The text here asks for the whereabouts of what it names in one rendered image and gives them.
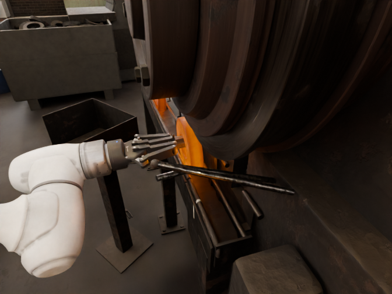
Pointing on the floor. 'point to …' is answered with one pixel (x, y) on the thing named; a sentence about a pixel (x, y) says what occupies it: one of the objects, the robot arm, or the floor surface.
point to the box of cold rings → (58, 58)
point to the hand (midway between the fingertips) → (188, 140)
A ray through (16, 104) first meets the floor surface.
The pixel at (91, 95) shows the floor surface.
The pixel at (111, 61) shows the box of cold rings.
